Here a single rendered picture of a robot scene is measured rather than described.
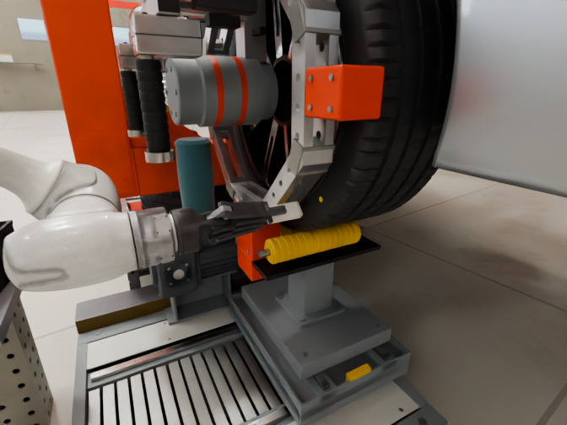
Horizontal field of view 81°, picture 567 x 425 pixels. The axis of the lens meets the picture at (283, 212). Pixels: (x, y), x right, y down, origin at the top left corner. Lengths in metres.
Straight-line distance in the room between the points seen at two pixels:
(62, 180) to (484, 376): 1.26
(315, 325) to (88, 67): 0.97
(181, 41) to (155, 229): 0.27
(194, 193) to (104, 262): 0.40
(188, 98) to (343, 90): 0.32
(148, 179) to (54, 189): 0.60
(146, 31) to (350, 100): 0.29
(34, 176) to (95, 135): 0.54
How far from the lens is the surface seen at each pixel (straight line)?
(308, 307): 1.00
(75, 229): 0.52
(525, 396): 1.33
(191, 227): 0.53
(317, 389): 0.92
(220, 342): 1.20
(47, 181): 0.63
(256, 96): 0.71
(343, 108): 0.46
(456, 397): 1.23
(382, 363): 1.01
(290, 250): 0.74
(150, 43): 0.54
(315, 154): 0.55
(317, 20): 0.55
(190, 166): 0.84
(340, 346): 0.94
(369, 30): 0.56
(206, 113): 0.69
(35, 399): 1.16
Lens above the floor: 0.85
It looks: 20 degrees down
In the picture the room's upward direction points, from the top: straight up
